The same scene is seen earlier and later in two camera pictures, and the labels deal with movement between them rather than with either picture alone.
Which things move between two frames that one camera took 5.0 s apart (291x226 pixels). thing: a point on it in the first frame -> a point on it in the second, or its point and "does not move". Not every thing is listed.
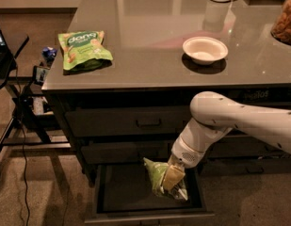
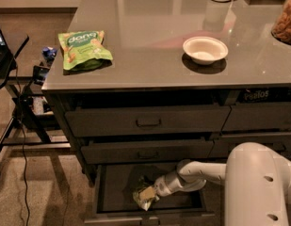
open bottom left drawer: x=125 y=194 does not move
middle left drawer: x=126 y=153 does not move
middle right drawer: x=246 y=147 does not move
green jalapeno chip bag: x=156 y=172 -> x=144 y=194
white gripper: x=185 y=153 -> x=162 y=185
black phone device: x=40 y=74 does not move
